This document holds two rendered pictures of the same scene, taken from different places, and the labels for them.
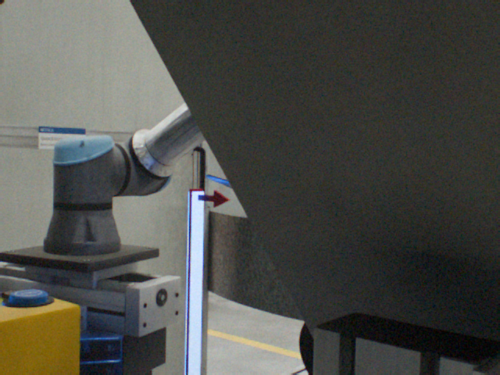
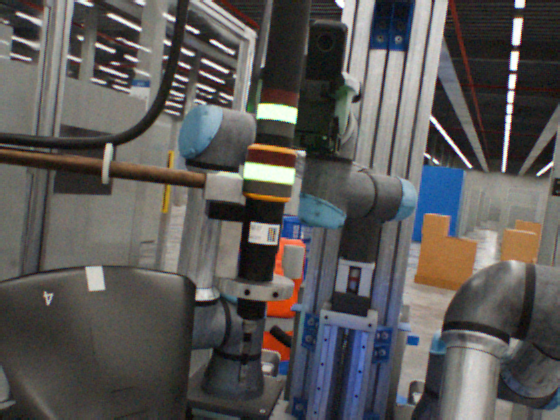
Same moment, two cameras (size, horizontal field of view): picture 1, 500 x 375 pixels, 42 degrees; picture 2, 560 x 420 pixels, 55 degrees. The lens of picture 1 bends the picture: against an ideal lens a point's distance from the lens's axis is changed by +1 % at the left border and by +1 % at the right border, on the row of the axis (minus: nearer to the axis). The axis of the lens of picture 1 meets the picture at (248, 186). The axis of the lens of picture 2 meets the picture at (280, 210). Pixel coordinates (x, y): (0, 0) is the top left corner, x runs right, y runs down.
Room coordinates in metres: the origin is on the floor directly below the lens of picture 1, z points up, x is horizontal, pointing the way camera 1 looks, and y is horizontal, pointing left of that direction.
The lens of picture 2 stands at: (0.55, -0.64, 1.56)
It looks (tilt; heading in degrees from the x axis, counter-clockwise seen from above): 4 degrees down; 73
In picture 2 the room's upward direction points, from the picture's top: 8 degrees clockwise
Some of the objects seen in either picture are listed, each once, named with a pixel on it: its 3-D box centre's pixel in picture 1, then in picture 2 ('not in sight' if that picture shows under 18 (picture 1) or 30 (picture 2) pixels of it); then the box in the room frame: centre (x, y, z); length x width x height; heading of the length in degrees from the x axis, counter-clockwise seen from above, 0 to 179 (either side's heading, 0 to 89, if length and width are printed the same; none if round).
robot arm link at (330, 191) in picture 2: not in sight; (332, 192); (0.88, 0.14, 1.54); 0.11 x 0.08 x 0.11; 17
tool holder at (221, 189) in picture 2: not in sight; (249, 235); (0.67, -0.19, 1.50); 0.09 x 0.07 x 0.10; 175
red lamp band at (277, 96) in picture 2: not in sight; (279, 99); (0.68, -0.19, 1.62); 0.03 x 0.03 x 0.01
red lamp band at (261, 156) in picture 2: not in sight; (271, 158); (0.68, -0.19, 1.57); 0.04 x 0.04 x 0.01
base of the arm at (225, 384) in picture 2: not in sight; (235, 366); (0.88, 0.56, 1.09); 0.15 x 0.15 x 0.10
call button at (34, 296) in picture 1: (28, 298); not in sight; (0.72, 0.24, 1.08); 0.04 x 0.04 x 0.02
